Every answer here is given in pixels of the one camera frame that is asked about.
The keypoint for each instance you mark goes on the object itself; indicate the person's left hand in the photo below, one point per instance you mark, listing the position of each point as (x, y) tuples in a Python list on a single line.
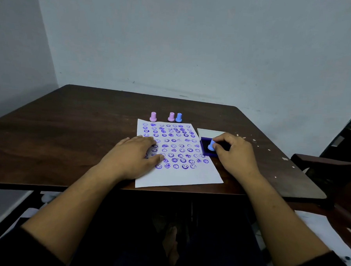
[(130, 160)]

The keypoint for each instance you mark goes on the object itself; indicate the person's right hand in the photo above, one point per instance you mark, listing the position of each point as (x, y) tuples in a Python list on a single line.
[(238, 161)]

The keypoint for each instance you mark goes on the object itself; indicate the blue stamp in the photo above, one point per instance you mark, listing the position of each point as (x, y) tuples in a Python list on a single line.
[(211, 146), (178, 117)]

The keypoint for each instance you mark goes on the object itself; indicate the blue ink pad white lid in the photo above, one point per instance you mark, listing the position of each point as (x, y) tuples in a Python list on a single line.
[(205, 149)]

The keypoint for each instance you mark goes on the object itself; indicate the pink stamp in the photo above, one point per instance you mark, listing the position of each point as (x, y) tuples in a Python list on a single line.
[(171, 117), (153, 116)]

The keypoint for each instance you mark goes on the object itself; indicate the white paper with purple prints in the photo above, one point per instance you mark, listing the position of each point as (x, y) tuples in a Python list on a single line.
[(176, 178)]

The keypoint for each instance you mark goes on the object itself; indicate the person's left forearm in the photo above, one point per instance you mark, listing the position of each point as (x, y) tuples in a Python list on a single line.
[(71, 208)]

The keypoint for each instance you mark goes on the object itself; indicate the person's right forearm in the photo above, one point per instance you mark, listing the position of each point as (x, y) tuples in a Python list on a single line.
[(282, 225)]

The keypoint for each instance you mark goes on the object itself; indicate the person's bare foot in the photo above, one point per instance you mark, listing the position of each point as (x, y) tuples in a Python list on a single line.
[(169, 242)]

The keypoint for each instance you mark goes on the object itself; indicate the person's black left sleeve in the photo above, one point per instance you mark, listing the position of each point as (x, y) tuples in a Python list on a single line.
[(13, 252)]

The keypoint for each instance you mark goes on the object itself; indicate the dark wooden chair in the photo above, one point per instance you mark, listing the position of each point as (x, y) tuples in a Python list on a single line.
[(323, 161)]

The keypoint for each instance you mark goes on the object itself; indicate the white printed sheet on chair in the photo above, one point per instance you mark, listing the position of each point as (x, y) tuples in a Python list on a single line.
[(323, 230)]

